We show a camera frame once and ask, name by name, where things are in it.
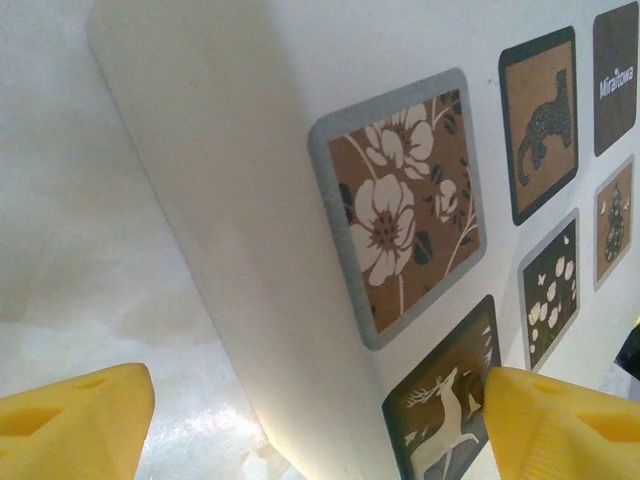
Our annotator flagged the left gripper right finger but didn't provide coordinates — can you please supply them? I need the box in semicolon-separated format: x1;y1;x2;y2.
482;367;640;480

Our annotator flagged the white box with picture stickers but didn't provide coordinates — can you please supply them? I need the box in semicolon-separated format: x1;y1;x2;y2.
87;0;640;480

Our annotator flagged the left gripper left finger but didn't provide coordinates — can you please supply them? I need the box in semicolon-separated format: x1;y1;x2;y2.
0;362;155;480

